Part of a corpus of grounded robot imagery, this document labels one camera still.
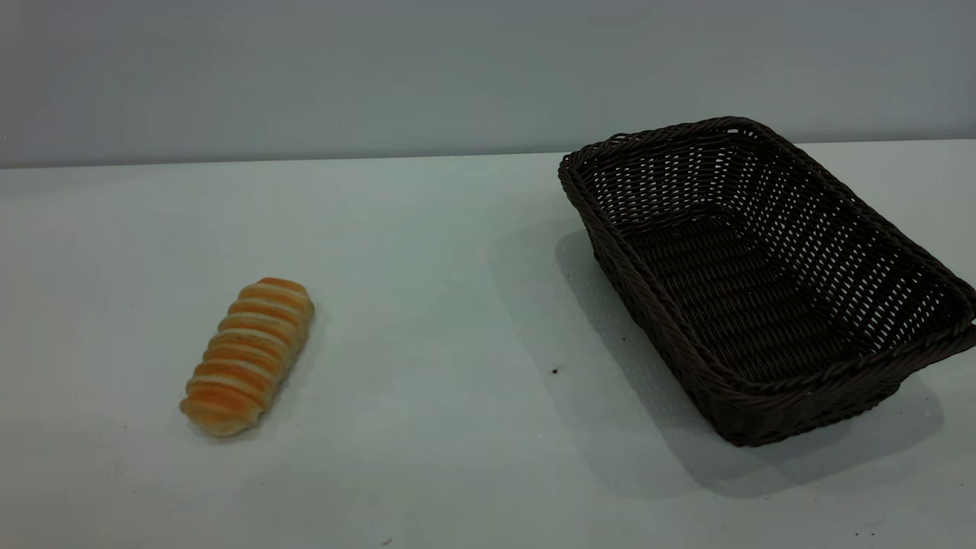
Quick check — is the striped orange bread roll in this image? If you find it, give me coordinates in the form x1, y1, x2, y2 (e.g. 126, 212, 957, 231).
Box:
180, 277, 315, 438

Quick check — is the black woven wicker basket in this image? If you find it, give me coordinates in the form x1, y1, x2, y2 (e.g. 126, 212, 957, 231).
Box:
557, 116, 976, 448

